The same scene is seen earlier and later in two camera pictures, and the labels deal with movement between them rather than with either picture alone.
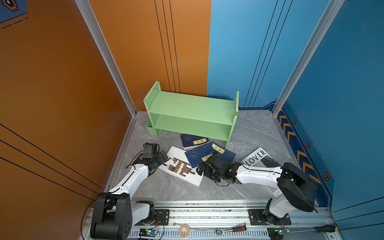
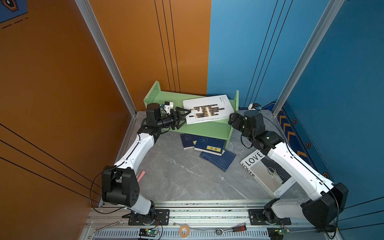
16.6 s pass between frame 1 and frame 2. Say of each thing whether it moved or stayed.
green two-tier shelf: stayed
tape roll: stayed
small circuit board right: stayed
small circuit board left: stayed
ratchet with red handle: stayed
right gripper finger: moved
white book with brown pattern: moved
